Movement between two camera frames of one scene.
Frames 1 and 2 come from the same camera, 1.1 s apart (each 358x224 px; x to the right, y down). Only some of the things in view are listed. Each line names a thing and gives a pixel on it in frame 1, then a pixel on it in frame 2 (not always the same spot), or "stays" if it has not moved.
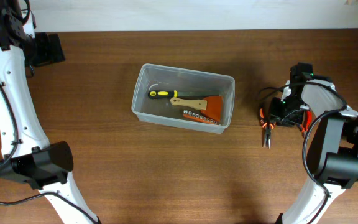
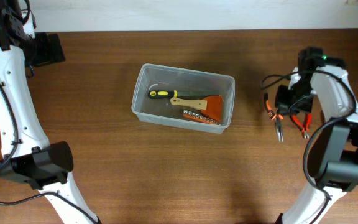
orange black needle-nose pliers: [266, 129] to [277, 118]
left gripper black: [50, 48] stays
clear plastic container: [183, 98] stays
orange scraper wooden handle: [211, 106] stays
